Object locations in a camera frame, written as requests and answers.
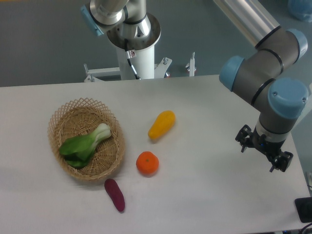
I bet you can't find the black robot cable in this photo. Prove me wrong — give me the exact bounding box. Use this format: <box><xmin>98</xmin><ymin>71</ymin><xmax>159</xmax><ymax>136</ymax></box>
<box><xmin>124</xmin><ymin>38</ymin><xmax>141</xmax><ymax>80</ymax></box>

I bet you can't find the green bok choy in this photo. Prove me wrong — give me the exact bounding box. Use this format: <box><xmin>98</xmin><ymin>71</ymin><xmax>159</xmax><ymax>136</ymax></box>
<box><xmin>59</xmin><ymin>123</ymin><xmax>112</xmax><ymax>169</ymax></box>

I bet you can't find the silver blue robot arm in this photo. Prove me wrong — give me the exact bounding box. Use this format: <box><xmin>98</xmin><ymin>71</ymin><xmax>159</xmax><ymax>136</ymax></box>
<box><xmin>80</xmin><ymin>0</ymin><xmax>309</xmax><ymax>172</ymax></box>

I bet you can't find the woven wicker basket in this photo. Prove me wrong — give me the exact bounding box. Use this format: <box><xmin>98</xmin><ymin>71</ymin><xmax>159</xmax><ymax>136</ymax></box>
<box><xmin>48</xmin><ymin>98</ymin><xmax>125</xmax><ymax>181</ymax></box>

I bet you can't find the black device at edge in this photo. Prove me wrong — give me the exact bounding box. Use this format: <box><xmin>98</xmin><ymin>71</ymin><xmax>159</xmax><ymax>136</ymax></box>
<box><xmin>294</xmin><ymin>197</ymin><xmax>312</xmax><ymax>223</ymax></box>

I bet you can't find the orange tangerine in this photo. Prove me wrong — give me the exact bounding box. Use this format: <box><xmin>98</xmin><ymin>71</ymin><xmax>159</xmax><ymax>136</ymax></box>
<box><xmin>136</xmin><ymin>151</ymin><xmax>159</xmax><ymax>175</ymax></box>

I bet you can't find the white metal frame bracket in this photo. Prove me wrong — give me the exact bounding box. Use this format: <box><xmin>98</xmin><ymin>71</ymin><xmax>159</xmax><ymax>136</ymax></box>
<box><xmin>83</xmin><ymin>51</ymin><xmax>198</xmax><ymax>82</ymax></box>

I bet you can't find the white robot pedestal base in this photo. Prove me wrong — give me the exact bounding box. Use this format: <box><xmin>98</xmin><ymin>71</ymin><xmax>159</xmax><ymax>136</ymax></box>
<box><xmin>107</xmin><ymin>13</ymin><xmax>161</xmax><ymax>66</ymax></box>

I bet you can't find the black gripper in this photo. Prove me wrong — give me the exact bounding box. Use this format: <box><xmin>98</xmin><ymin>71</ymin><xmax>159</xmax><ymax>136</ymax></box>
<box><xmin>235</xmin><ymin>124</ymin><xmax>293</xmax><ymax>173</ymax></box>

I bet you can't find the purple sweet potato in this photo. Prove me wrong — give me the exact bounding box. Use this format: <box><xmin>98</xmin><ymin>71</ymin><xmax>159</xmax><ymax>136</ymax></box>
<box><xmin>104</xmin><ymin>178</ymin><xmax>125</xmax><ymax>213</ymax></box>

